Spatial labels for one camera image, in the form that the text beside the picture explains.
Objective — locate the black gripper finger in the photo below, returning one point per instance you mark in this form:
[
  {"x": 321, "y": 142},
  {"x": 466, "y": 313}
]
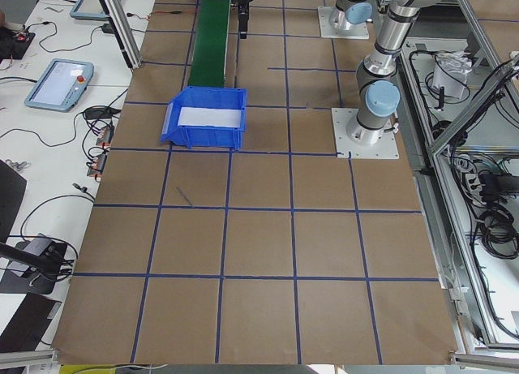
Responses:
[{"x": 243, "y": 18}]

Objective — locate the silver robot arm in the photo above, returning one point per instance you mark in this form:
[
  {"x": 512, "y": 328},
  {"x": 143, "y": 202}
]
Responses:
[
  {"x": 379, "y": 97},
  {"x": 349, "y": 13}
]

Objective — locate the green conveyor belt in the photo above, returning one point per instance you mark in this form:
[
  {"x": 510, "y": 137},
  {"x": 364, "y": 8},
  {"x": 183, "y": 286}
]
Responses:
[{"x": 208, "y": 62}]

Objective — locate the white foam pad in source bin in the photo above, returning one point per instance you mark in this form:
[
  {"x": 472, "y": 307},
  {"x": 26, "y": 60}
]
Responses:
[{"x": 207, "y": 117}]

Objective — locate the blue source plastic bin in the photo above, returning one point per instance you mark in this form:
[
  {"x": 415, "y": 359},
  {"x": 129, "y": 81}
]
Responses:
[{"x": 205, "y": 97}]

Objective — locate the black power adapter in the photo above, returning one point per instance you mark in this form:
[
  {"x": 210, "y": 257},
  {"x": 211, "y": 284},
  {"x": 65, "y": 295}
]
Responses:
[{"x": 107, "y": 29}]

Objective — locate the far teach pendant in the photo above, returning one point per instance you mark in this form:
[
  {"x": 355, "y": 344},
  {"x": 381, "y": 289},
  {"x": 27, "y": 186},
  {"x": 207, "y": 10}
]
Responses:
[{"x": 88, "y": 10}]

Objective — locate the teach pendant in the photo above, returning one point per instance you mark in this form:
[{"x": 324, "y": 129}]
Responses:
[
  {"x": 88, "y": 10},
  {"x": 61, "y": 85}
]

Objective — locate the near teach pendant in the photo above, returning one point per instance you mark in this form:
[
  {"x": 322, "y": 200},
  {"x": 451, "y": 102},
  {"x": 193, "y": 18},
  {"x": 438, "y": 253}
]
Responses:
[{"x": 61, "y": 85}]

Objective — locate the crumpled white paper bag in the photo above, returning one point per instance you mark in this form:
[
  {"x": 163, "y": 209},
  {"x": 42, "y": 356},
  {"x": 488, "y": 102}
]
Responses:
[{"x": 451, "y": 73}]

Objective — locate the black monitor stand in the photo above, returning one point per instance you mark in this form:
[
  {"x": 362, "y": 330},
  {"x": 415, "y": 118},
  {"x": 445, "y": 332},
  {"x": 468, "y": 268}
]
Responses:
[{"x": 35, "y": 265}]

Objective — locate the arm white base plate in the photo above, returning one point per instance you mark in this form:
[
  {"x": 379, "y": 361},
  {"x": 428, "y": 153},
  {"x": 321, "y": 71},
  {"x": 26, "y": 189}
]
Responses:
[
  {"x": 359, "y": 32},
  {"x": 355, "y": 142}
]

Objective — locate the aluminium frame post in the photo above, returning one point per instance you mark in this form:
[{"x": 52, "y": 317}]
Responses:
[{"x": 122, "y": 32}]

